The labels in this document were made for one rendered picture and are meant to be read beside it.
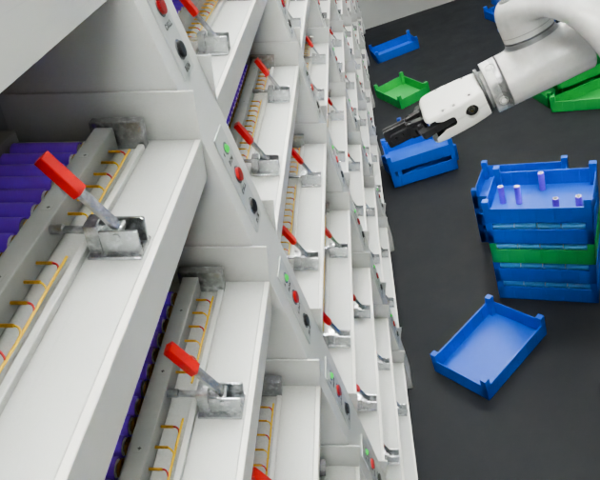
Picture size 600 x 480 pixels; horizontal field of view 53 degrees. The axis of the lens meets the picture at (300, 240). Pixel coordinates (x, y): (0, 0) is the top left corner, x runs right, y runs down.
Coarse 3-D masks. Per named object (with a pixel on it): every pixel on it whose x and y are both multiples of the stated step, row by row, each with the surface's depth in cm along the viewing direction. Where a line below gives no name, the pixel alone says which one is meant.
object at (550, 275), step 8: (496, 264) 192; (496, 272) 195; (504, 272) 193; (512, 272) 192; (520, 272) 191; (528, 272) 189; (536, 272) 188; (544, 272) 187; (552, 272) 185; (560, 272) 184; (568, 272) 183; (576, 272) 182; (584, 272) 181; (592, 272) 179; (504, 280) 196; (512, 280) 194; (520, 280) 193; (528, 280) 191; (536, 280) 190; (544, 280) 189; (552, 280) 187; (560, 280) 186; (568, 280) 185; (576, 280) 184; (584, 280) 182; (592, 280) 181
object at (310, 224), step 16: (304, 128) 134; (320, 128) 133; (304, 144) 136; (320, 144) 135; (304, 160) 129; (320, 160) 129; (304, 192) 119; (320, 192) 118; (288, 208) 114; (304, 208) 114; (320, 208) 114; (288, 224) 110; (304, 224) 110; (320, 224) 110; (288, 240) 106; (304, 240) 106; (320, 240) 106; (320, 256) 102; (304, 272) 98; (320, 272) 98; (304, 288) 95; (320, 288) 95; (320, 304) 92; (320, 320) 85
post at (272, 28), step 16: (272, 0) 118; (272, 16) 120; (256, 32) 122; (272, 32) 122; (288, 32) 122; (304, 80) 127; (304, 96) 129; (304, 112) 132; (336, 176) 141; (352, 224) 149; (352, 240) 152; (384, 304) 166
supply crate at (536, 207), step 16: (592, 160) 177; (496, 176) 192; (512, 176) 192; (528, 176) 190; (560, 176) 185; (576, 176) 183; (592, 176) 179; (496, 192) 194; (512, 192) 191; (528, 192) 188; (544, 192) 185; (560, 192) 183; (576, 192) 180; (592, 192) 170; (496, 208) 187; (512, 208) 176; (528, 208) 174; (544, 208) 172; (560, 208) 169; (576, 208) 167; (592, 208) 168
